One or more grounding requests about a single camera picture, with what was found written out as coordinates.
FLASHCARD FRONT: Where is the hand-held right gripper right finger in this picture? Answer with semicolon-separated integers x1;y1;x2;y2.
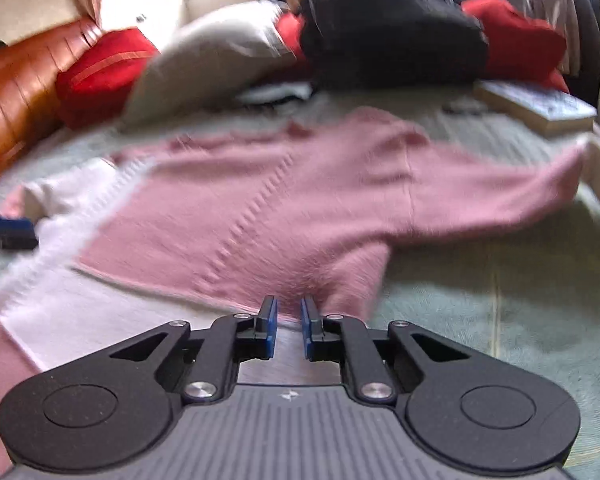
300;296;470;407

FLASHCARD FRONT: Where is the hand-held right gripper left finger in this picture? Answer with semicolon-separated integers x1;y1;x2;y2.
110;295;279;407

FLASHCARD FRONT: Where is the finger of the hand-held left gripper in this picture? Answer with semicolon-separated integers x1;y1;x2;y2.
0;232;39;253
0;215;35;235

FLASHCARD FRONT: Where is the pink and white sweater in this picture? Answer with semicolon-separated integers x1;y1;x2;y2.
0;107;592;480

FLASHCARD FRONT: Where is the wooden headboard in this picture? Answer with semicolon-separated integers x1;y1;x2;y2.
0;17;103;196

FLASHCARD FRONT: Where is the red pillow with piping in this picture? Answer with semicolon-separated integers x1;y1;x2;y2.
55;29;161;131

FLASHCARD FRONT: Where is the grey green pillow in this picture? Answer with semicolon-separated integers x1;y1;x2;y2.
122;0;301;128

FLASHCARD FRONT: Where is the black backpack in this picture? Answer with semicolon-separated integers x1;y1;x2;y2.
300;0;490;91

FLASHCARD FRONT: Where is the thick paperback book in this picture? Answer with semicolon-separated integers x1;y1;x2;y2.
472;80;598;137

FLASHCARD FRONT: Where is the hanging beige shirt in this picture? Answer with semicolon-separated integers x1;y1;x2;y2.
525;0;581;76

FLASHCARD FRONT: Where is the hanging dark coat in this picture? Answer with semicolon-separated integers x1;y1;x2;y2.
570;0;600;96

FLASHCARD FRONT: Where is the grey flat bag black strap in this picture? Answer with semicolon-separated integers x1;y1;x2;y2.
235;82;313;106

